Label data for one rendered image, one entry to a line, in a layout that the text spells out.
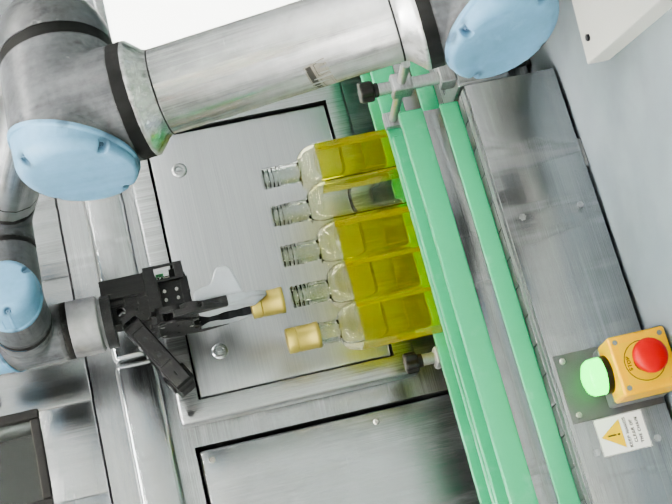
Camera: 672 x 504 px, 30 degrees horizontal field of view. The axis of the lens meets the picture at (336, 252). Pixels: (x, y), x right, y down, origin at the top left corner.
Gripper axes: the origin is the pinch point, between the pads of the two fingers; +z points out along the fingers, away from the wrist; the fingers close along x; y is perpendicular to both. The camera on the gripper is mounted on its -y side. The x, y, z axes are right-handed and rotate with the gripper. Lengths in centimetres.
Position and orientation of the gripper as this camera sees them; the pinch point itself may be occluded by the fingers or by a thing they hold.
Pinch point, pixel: (257, 304)
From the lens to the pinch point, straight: 166.0
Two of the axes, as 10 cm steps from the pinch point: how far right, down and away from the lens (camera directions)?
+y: -2.4, -9.2, 3.1
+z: 9.7, -2.1, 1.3
